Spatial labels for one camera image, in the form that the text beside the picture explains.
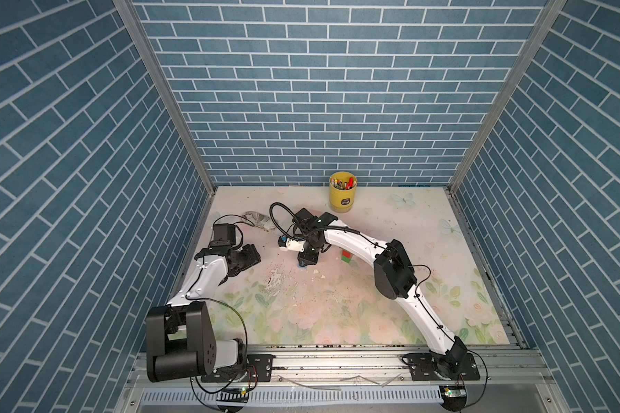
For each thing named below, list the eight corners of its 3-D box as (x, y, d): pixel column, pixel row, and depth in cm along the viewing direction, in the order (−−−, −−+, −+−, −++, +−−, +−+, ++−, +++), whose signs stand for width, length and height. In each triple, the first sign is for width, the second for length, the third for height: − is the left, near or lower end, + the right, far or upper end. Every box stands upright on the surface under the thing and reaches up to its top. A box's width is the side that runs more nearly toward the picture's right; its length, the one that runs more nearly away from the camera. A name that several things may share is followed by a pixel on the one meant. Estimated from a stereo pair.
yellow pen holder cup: (330, 216, 114) (331, 191, 101) (329, 196, 121) (330, 171, 109) (354, 216, 114) (359, 191, 102) (352, 196, 121) (356, 171, 109)
